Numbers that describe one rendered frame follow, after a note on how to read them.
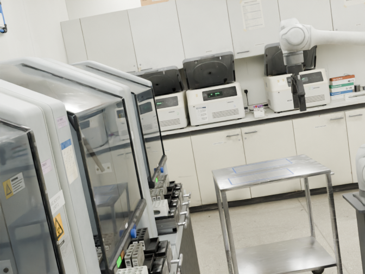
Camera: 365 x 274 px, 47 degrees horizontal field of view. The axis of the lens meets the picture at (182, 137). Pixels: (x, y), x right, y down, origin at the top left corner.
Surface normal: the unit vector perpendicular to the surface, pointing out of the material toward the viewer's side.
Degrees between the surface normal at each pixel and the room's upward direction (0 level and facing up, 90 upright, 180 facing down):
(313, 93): 90
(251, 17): 90
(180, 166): 90
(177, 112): 90
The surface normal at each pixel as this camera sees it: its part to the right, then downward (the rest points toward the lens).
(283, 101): -0.07, 0.16
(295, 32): -0.31, 0.18
